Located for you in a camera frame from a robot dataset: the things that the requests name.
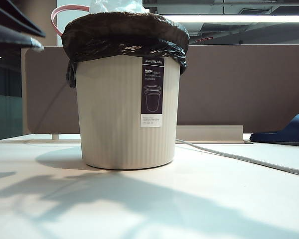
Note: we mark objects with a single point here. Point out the white divider support post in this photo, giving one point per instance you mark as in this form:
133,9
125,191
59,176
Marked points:
55,137

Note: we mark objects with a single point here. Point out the navy blue slipper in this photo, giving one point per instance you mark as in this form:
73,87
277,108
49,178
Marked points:
289,134

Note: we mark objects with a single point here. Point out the ceiling light strip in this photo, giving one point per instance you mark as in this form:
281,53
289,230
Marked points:
239,19

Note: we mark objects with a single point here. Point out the red LED sign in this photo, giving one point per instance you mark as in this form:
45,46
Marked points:
204,39

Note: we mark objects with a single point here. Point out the black garbage bag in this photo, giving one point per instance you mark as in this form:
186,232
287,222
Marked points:
102,37

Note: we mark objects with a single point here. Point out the long desk divider panel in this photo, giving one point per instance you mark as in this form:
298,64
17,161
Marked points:
239,87

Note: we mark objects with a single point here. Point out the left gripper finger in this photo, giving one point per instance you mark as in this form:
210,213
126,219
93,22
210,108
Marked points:
7,16
17,38

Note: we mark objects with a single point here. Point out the white crumpled plastic trash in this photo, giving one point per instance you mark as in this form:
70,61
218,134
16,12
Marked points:
114,5

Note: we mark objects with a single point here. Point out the cream ribbed plastic trash can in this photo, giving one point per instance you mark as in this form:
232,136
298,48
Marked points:
109,112

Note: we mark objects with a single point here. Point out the rounded-corner desk divider panel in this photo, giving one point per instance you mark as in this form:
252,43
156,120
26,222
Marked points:
47,94

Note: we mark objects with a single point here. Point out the dark product label sticker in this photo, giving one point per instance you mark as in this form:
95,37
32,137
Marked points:
153,99

